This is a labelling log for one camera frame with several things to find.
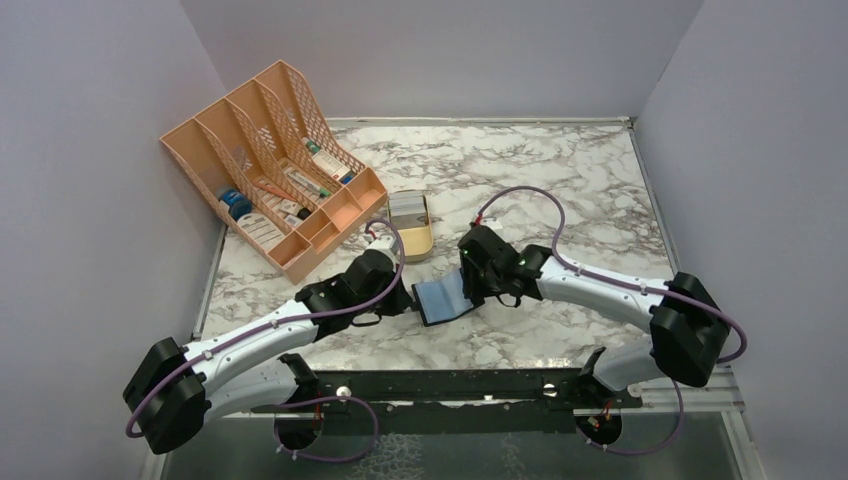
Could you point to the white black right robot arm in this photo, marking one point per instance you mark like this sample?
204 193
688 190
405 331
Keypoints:
684 333

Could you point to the black mounting base rail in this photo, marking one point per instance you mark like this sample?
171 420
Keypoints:
432 402

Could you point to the white glue stick box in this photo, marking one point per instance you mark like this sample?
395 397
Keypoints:
328 163

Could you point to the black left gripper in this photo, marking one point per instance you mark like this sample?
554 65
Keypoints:
401 300

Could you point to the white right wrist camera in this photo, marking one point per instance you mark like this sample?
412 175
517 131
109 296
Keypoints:
493 223

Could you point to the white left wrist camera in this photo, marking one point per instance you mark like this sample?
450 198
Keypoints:
388 245

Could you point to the beige card tray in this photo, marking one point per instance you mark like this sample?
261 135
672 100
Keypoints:
418 242

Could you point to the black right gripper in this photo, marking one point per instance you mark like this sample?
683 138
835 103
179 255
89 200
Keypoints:
472 286

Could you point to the orange plastic desk organizer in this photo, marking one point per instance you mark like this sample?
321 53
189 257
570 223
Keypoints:
254 133

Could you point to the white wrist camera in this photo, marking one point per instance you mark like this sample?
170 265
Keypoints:
493 223
388 245

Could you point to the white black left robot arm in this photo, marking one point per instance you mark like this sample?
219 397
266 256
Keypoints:
170 394

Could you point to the white label card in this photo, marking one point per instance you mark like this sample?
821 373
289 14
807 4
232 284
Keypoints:
261 231

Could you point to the orange pen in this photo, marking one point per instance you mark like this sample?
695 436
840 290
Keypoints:
274 190

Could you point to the black leather card holder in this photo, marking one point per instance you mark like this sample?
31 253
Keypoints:
443 300

